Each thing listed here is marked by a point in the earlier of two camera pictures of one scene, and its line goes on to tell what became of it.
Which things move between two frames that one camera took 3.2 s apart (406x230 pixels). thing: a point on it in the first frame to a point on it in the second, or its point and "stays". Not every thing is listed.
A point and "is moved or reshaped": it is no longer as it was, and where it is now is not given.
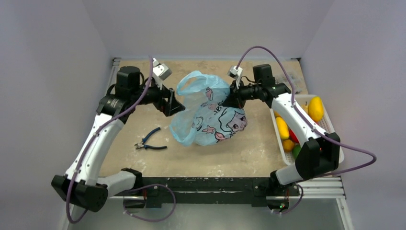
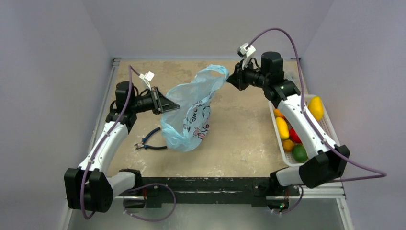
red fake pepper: x=292 y=136 stays
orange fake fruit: x=276 y=114 stays
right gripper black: x=238 y=96 to x=239 y=77
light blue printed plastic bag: x=205 y=120 is moved or reshaped
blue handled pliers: x=141 y=143 stays
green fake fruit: x=295 y=150 stays
